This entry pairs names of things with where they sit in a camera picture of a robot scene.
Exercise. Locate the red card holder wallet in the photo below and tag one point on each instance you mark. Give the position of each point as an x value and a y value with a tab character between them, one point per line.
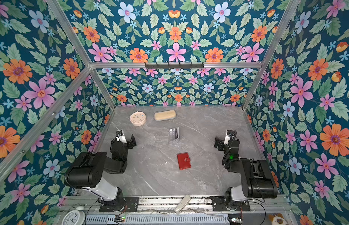
183	161

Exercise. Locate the pink round clock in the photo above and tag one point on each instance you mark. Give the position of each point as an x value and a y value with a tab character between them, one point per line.
138	119

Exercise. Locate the white alarm clock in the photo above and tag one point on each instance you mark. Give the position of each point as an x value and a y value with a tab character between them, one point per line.
74	217

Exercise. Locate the white perforated cable duct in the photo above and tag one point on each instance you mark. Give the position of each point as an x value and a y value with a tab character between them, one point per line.
156	219

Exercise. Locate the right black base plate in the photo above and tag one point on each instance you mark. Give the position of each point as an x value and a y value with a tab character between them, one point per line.
222	204

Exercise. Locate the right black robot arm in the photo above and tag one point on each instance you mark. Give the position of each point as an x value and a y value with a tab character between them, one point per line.
257	182

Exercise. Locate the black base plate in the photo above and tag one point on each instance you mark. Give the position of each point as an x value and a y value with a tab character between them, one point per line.
222	204
123	204

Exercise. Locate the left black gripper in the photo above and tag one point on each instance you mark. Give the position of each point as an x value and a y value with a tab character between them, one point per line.
125	140

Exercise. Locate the dark grey credit card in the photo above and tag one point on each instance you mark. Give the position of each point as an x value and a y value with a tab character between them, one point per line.
176	133

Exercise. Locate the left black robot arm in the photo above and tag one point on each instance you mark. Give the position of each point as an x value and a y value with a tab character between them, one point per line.
86	173

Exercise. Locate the black hook rail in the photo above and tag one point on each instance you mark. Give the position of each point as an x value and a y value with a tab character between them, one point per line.
183	65

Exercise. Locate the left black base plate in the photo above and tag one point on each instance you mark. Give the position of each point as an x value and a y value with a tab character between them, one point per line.
123	204

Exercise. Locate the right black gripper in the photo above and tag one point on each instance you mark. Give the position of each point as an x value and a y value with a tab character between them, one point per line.
223	143

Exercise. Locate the white remote control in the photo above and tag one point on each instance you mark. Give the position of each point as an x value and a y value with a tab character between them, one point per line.
184	202

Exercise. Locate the plush toy animal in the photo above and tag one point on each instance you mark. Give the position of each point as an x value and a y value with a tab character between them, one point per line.
277	219

